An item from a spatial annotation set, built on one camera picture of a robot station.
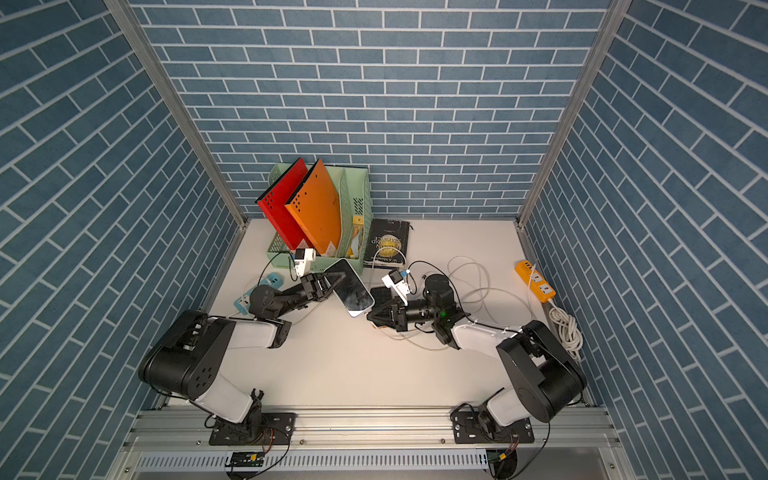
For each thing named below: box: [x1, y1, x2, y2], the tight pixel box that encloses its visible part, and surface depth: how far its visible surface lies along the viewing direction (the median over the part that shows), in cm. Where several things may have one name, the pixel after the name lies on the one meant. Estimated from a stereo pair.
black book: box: [364, 218, 410, 269], surface depth 113 cm
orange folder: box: [285, 158, 341, 255], surface depth 98 cm
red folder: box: [255, 158, 308, 250], surface depth 91 cm
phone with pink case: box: [324, 258, 375, 317], surface depth 77 cm
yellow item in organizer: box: [348, 215, 364, 259], surface depth 110 cm
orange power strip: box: [514, 260, 557, 303], surface depth 100 cm
